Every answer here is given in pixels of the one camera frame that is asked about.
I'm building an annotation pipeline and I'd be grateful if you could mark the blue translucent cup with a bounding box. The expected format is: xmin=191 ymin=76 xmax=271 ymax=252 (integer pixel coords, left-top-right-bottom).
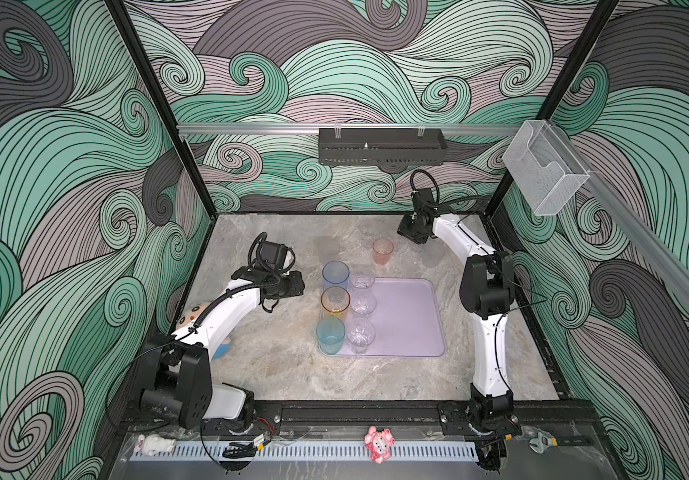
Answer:
xmin=322 ymin=260 xmax=350 ymax=289

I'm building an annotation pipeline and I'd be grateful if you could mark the yellow translucent cup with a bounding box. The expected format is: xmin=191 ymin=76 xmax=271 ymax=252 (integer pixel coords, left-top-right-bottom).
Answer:
xmin=320 ymin=286 xmax=350 ymax=320

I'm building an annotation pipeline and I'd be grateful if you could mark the teal translucent cup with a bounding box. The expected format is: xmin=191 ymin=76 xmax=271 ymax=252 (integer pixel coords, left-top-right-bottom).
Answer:
xmin=316 ymin=317 xmax=346 ymax=355

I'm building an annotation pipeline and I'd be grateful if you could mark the clear glass cup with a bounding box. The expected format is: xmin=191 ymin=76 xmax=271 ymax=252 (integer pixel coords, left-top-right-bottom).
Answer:
xmin=420 ymin=240 xmax=446 ymax=269
xmin=348 ymin=271 xmax=375 ymax=290
xmin=346 ymin=319 xmax=375 ymax=354
xmin=350 ymin=289 xmax=377 ymax=315

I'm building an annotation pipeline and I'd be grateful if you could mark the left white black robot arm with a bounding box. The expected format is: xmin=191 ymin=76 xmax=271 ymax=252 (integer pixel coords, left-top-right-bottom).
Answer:
xmin=134 ymin=232 xmax=304 ymax=430

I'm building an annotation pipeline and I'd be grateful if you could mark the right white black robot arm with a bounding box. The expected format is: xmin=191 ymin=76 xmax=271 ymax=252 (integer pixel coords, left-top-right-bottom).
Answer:
xmin=397 ymin=169 xmax=515 ymax=428

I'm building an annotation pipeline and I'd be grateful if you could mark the lilac plastic tray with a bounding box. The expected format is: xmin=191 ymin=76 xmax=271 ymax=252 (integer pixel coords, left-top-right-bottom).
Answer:
xmin=318 ymin=277 xmax=446 ymax=359

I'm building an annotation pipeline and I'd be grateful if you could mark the pink translucent cup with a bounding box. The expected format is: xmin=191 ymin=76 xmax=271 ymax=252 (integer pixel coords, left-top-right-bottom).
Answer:
xmin=371 ymin=238 xmax=394 ymax=266

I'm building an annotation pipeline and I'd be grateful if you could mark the frosted clear cup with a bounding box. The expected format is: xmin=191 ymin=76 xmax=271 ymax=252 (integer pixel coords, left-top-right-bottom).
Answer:
xmin=316 ymin=236 xmax=340 ymax=264

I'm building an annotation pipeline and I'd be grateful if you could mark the bear plush toy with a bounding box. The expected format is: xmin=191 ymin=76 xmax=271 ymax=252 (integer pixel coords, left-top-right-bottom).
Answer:
xmin=176 ymin=302 xmax=232 ymax=360

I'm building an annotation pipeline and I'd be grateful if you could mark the pink flower toy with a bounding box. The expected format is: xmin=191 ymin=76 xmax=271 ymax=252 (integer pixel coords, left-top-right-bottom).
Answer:
xmin=364 ymin=426 xmax=395 ymax=464

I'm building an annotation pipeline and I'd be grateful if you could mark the white plush toy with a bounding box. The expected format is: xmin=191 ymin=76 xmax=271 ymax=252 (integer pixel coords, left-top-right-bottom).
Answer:
xmin=134 ymin=434 xmax=176 ymax=457

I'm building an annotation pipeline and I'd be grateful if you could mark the silver adjustable wrench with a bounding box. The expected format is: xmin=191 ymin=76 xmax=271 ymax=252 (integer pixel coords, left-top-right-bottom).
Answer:
xmin=528 ymin=430 xmax=557 ymax=454

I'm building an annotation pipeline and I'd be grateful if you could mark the black wall-mounted rack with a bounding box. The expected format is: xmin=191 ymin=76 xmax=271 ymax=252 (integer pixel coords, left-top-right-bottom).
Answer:
xmin=318 ymin=127 xmax=448 ymax=166

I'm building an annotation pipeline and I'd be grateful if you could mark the clear acrylic wall box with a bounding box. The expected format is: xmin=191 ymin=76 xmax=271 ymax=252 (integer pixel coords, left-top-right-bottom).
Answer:
xmin=502 ymin=120 xmax=589 ymax=217

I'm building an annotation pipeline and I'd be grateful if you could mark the white slotted cable duct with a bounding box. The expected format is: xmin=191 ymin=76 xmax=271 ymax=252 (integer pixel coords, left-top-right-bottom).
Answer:
xmin=130 ymin=440 xmax=478 ymax=463

